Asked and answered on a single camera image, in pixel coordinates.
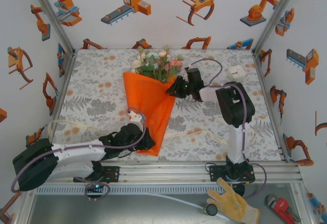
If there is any orange wrapping paper sheet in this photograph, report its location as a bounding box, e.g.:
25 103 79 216
122 71 177 157

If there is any fake flower bouquet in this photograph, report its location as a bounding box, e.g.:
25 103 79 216
130 45 184 84

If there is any cream ribbon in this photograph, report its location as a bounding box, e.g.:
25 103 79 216
47 118 256 146

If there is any white square alarm clock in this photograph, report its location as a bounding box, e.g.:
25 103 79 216
227 65 246 80

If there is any small circuit board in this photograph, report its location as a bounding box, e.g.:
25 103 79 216
85 183 107 197

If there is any white plastic tube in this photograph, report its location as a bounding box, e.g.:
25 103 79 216
148 192 228 220

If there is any black round disc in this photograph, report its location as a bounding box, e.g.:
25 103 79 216
232 184 246 197

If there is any yellow work glove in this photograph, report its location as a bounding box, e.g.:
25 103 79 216
206 178 261 223

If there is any red pipe wrench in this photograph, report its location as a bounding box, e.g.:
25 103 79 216
266 194 302 223

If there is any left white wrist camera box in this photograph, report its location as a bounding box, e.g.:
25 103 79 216
127 108 144 123

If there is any aluminium front frame rail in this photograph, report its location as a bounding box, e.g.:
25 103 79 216
24 161 303 184

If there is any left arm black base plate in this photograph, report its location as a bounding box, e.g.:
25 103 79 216
73 166 121 183

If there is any white slotted cable duct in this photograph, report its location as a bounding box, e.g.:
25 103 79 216
34 185 292 195

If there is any right aluminium side rail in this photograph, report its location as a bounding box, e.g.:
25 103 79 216
251 49 290 162

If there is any aluminium side rail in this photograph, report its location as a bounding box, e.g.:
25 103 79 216
251 49 290 162
50 49 77 117

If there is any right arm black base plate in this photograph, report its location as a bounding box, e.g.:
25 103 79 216
209 164 256 183

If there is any left aluminium side rail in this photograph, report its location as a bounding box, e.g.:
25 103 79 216
50 49 77 117

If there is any right aluminium corner post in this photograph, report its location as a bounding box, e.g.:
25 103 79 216
252 0 303 54

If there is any aluminium corner post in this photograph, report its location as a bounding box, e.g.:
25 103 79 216
27 0 77 54
252 0 303 54

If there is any left aluminium corner post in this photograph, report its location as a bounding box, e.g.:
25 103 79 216
27 0 77 54

